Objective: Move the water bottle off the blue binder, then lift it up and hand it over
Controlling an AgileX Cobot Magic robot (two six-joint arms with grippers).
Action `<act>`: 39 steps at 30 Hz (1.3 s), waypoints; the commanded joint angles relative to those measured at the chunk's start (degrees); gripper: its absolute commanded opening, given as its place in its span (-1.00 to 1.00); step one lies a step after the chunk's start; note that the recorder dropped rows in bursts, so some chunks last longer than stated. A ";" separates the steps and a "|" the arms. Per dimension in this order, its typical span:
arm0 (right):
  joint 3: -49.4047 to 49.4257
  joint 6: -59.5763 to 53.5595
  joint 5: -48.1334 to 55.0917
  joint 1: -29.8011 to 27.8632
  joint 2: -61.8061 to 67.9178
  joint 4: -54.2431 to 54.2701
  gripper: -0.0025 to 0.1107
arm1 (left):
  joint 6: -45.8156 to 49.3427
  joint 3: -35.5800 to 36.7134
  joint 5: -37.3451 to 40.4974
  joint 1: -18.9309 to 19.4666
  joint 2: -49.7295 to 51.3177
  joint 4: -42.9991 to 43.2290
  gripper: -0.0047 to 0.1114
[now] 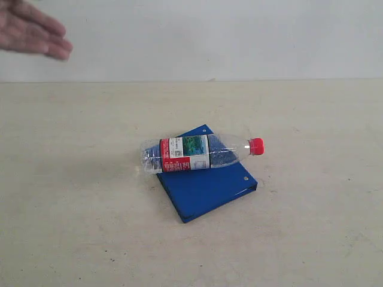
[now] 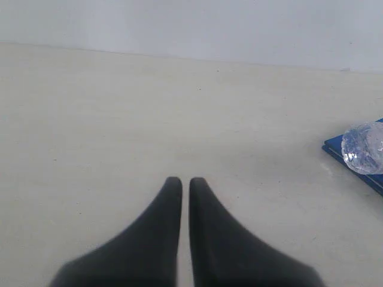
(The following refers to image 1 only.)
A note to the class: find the clear plastic water bottle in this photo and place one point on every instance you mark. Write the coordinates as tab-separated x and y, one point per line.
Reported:
197	152

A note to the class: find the blue binder notebook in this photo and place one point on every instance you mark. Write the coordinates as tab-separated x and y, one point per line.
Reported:
197	192

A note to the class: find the person's bare hand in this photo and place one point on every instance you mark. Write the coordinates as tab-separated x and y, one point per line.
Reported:
26	29

